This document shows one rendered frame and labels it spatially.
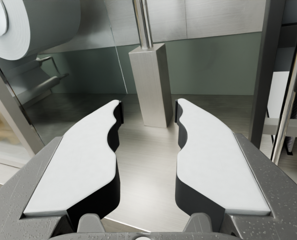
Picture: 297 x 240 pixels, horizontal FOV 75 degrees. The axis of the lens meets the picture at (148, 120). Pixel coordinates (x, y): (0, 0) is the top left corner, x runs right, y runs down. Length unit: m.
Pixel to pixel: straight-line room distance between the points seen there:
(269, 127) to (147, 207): 0.30
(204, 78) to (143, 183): 0.53
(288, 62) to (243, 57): 0.45
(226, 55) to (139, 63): 0.36
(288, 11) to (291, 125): 0.19
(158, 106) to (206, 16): 0.37
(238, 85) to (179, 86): 0.24
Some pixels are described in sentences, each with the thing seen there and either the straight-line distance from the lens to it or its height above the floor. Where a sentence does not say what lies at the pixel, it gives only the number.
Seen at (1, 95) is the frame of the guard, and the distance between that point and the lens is 0.57.
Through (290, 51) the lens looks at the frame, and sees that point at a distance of 0.39.
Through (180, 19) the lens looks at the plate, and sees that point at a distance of 0.82.
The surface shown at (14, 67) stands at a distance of 0.60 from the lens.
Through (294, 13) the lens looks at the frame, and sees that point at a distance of 0.37.
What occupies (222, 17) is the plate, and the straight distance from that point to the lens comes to 0.80.
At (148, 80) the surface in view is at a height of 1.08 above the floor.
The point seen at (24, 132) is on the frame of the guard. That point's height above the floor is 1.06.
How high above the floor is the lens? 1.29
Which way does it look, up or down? 31 degrees down
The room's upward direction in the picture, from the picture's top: 11 degrees counter-clockwise
